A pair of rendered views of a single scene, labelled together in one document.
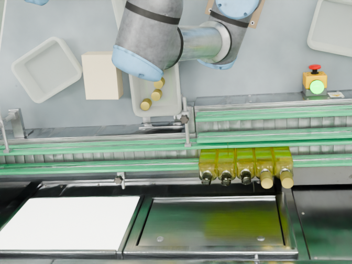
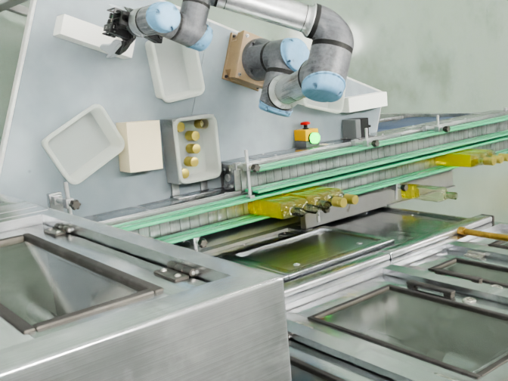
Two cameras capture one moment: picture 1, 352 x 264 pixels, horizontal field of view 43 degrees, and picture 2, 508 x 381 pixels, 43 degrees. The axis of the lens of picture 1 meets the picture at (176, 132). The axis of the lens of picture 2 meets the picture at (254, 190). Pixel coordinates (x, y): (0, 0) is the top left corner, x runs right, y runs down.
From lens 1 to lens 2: 1.53 m
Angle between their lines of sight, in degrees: 45
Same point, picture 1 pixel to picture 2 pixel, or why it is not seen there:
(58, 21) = (84, 90)
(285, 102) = (302, 152)
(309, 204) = not seen: hidden behind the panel
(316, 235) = not seen: hidden behind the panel
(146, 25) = (345, 54)
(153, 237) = (289, 265)
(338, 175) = (339, 210)
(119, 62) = (328, 82)
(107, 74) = (152, 141)
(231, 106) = (266, 159)
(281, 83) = (280, 141)
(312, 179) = (324, 218)
